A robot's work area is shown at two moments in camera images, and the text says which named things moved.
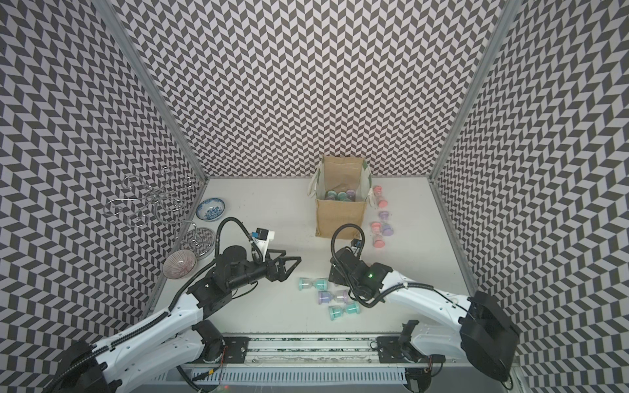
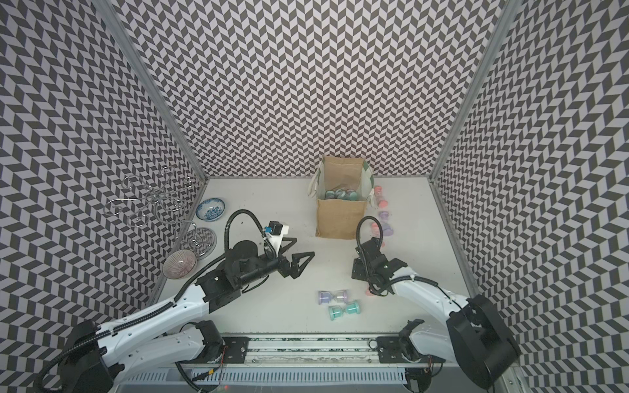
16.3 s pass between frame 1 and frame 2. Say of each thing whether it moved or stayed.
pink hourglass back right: stayed
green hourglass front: stayed
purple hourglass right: stayed
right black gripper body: moved
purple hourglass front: stayed
